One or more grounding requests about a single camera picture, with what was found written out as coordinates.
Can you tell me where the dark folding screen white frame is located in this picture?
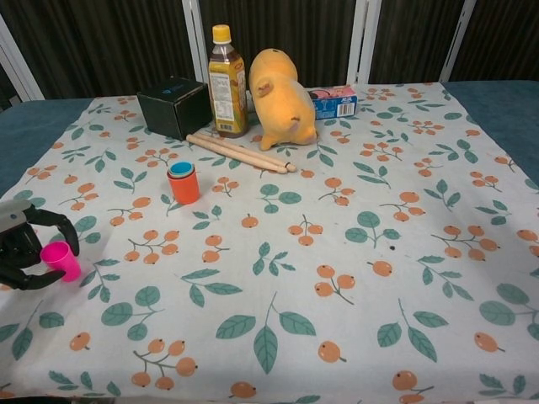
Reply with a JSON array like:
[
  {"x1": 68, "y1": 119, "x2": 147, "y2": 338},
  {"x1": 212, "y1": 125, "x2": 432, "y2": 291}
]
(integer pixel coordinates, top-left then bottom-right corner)
[{"x1": 0, "y1": 0, "x2": 539, "y2": 103}]

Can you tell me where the yellow plastic cup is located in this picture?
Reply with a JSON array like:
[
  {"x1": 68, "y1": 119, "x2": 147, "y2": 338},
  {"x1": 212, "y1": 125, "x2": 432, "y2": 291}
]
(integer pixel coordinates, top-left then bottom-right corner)
[{"x1": 168, "y1": 164, "x2": 196, "y2": 180}]

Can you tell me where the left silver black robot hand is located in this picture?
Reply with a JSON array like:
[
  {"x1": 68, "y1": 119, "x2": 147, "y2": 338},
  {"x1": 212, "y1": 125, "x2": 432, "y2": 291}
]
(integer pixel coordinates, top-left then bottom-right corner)
[{"x1": 0, "y1": 199, "x2": 81, "y2": 293}]

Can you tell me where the tea bottle yellow cap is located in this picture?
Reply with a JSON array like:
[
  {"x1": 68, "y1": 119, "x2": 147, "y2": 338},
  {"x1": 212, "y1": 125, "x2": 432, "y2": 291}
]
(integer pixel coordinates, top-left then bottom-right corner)
[{"x1": 207, "y1": 24, "x2": 250, "y2": 140}]

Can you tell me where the yellow plush toy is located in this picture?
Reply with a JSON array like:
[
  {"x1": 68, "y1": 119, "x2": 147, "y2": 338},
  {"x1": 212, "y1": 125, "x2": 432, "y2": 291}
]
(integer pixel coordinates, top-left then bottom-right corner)
[{"x1": 248, "y1": 47, "x2": 319, "y2": 152}]

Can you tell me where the black cardboard box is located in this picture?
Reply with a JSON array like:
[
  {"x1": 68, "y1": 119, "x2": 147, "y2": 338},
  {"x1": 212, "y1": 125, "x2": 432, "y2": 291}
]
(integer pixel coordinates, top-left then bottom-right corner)
[{"x1": 136, "y1": 76, "x2": 214, "y2": 141}]

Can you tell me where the pink plastic cup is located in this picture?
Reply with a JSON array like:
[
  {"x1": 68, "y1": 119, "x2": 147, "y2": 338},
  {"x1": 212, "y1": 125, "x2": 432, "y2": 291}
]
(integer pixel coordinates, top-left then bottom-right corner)
[{"x1": 40, "y1": 240, "x2": 83, "y2": 284}]

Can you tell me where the pink and blue cookie box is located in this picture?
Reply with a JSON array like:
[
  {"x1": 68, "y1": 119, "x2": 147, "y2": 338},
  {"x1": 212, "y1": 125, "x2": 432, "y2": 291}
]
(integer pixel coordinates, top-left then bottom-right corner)
[{"x1": 306, "y1": 83, "x2": 360, "y2": 121}]

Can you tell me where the floral fruit print tablecloth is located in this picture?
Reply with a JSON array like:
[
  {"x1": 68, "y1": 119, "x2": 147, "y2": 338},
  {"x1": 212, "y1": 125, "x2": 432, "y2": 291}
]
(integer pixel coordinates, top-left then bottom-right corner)
[{"x1": 0, "y1": 81, "x2": 539, "y2": 404}]

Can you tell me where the teal table cover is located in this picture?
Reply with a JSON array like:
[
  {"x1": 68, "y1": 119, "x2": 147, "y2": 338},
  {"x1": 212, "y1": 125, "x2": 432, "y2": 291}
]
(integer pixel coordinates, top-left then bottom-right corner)
[{"x1": 0, "y1": 79, "x2": 539, "y2": 199}]

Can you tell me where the large orange plastic cup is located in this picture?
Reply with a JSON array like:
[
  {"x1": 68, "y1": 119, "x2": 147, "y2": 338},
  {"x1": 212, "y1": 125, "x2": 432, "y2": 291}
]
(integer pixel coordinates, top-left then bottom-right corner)
[{"x1": 166, "y1": 162, "x2": 201, "y2": 206}]

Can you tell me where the wooden drumstick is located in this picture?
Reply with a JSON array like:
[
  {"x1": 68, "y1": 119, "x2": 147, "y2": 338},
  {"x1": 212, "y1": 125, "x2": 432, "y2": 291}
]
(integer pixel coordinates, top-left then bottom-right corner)
[
  {"x1": 185, "y1": 134, "x2": 292, "y2": 174},
  {"x1": 195, "y1": 132, "x2": 299, "y2": 173}
]

